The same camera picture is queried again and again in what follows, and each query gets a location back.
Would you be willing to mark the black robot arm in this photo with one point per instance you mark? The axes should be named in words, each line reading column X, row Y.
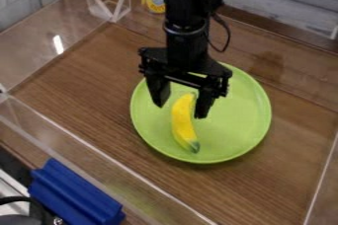
column 187, row 25

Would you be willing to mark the clear acrylic enclosure wall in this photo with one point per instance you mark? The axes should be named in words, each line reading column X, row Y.
column 74, row 106

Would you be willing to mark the blue plastic clamp block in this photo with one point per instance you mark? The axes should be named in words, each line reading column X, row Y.
column 72, row 198

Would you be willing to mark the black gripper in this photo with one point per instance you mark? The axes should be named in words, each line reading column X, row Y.
column 203, row 74

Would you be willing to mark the yellow banana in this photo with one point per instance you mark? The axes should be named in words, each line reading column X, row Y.
column 182, row 127

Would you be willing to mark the green plate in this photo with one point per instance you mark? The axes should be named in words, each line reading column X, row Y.
column 233, row 130

